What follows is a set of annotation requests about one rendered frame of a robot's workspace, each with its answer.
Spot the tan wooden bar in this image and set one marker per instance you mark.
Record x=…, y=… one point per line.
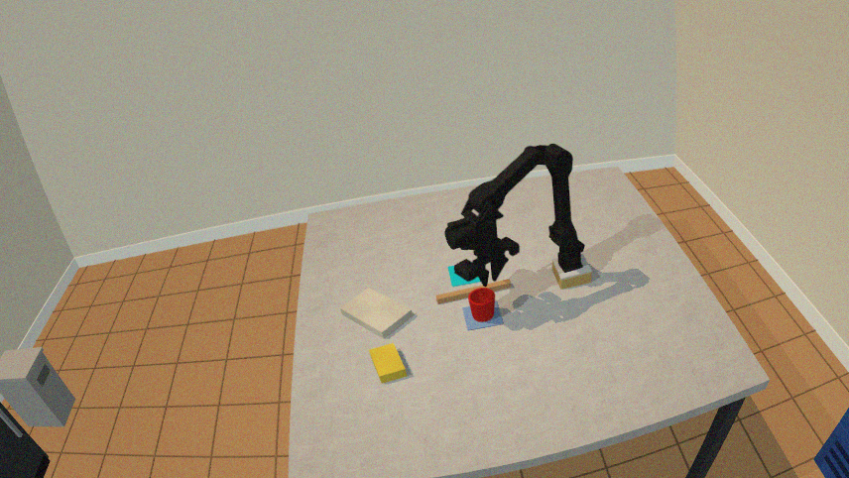
x=463, y=294

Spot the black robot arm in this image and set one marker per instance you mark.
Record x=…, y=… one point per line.
x=488, y=197

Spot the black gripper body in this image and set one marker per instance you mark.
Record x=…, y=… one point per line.
x=487, y=251

